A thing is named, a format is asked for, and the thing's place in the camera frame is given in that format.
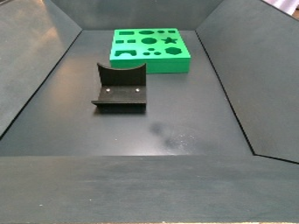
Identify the green shape sorter block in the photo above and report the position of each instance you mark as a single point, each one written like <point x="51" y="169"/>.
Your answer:
<point x="156" y="47"/>

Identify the black fixture bracket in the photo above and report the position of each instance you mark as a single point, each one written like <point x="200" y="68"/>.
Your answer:
<point x="123" y="90"/>

